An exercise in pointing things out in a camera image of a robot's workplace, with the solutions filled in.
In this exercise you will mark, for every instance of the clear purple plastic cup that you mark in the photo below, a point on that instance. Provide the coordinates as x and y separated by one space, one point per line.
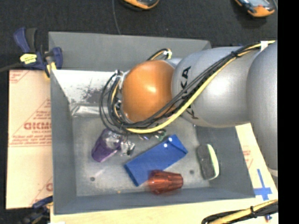
101 151

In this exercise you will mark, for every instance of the blue flat block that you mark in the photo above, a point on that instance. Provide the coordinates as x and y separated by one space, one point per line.
155 158

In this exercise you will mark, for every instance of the grey metal bin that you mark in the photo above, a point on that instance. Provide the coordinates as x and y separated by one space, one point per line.
93 169

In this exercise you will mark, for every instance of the clear red plastic cup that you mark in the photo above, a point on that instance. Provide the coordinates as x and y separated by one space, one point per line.
165 182

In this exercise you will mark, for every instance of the grey and green sponge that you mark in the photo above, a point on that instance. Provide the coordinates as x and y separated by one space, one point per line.
206 163

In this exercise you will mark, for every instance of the brown cardboard board red print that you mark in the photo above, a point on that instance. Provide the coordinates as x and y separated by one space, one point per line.
28 162

